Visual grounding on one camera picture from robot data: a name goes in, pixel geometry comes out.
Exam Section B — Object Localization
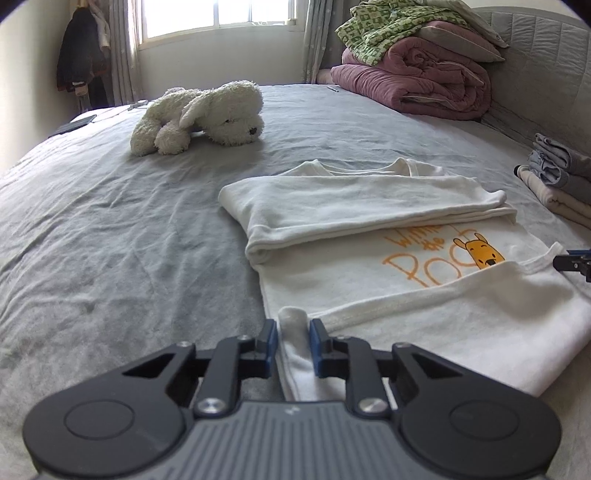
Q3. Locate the white t-shirt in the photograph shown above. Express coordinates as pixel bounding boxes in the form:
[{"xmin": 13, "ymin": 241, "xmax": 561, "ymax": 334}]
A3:
[{"xmin": 218, "ymin": 159, "xmax": 590, "ymax": 401}]

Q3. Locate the stack of folded clothes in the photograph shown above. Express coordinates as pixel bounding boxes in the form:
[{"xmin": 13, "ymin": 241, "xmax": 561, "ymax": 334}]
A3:
[{"xmin": 514, "ymin": 133, "xmax": 591, "ymax": 229}]

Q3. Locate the grey quilted headboard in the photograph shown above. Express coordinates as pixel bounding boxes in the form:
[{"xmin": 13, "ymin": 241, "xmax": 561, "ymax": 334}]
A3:
[{"xmin": 477, "ymin": 6, "xmax": 591, "ymax": 154}]

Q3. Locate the grey bed sheet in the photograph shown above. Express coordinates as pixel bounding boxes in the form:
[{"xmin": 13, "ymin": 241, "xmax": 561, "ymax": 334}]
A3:
[{"xmin": 1, "ymin": 85, "xmax": 590, "ymax": 479}]

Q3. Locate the pink rolled quilt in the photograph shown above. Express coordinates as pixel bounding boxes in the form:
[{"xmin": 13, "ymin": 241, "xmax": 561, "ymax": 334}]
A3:
[{"xmin": 331, "ymin": 37, "xmax": 492, "ymax": 121}]

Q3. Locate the white plush dog toy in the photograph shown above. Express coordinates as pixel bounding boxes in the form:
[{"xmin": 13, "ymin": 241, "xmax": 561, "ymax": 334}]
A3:
[{"xmin": 130, "ymin": 80, "xmax": 264, "ymax": 156}]

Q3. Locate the grey pillow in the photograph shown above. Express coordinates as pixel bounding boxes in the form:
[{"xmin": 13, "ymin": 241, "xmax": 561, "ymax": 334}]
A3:
[{"xmin": 417, "ymin": 0, "xmax": 509, "ymax": 63}]

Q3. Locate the dark laptop on bed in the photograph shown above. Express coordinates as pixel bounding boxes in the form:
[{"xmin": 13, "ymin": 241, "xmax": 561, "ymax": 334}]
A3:
[{"xmin": 49, "ymin": 114, "xmax": 97, "ymax": 138}]

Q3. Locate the grey left curtain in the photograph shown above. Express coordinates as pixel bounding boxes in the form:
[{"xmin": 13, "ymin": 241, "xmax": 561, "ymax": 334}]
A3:
[{"xmin": 109, "ymin": 0, "xmax": 142, "ymax": 106}]

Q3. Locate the grey curtain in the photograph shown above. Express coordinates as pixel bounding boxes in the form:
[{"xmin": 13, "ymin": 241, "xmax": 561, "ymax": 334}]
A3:
[
  {"xmin": 301, "ymin": 0, "xmax": 349, "ymax": 84},
  {"xmin": 109, "ymin": 0, "xmax": 142, "ymax": 106}
]

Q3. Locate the grey right curtain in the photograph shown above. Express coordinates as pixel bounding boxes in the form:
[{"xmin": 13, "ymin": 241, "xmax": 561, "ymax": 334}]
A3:
[{"xmin": 301, "ymin": 0, "xmax": 349, "ymax": 84}]

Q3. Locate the green patterned cloth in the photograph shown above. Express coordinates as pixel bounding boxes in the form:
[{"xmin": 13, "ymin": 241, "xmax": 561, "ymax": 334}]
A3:
[{"xmin": 335, "ymin": 0, "xmax": 468, "ymax": 66}]

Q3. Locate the dark hanging jacket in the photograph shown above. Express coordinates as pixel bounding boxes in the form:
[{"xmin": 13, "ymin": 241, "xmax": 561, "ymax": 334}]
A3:
[{"xmin": 56, "ymin": 1, "xmax": 110, "ymax": 109}]

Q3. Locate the window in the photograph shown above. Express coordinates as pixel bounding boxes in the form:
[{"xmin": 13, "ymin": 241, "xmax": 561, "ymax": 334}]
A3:
[{"xmin": 136, "ymin": 0, "xmax": 308, "ymax": 49}]

